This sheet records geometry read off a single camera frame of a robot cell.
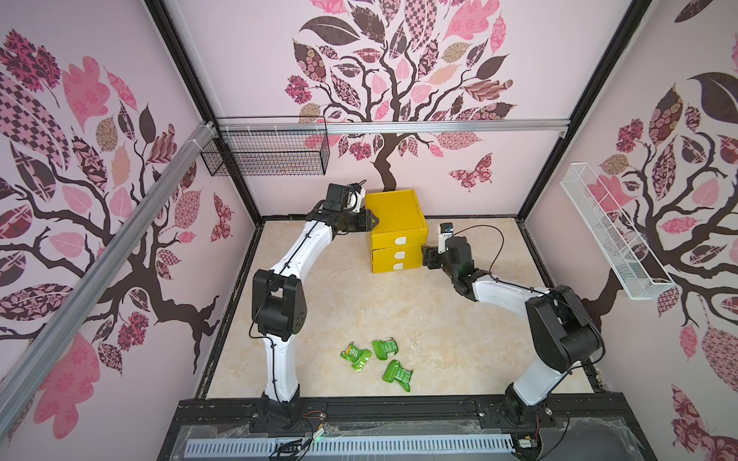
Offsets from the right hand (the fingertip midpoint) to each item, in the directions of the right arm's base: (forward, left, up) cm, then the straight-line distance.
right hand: (431, 247), depth 94 cm
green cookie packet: (-32, +25, -12) cm, 42 cm away
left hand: (+4, +20, +7) cm, 22 cm away
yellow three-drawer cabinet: (+9, +11, +9) cm, 17 cm away
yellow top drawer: (-1, +9, +7) cm, 11 cm away
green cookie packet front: (-36, +13, -12) cm, 40 cm away
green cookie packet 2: (-29, +17, -12) cm, 36 cm away
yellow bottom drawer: (-1, +14, -9) cm, 16 cm away
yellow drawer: (-2, +11, -2) cm, 11 cm away
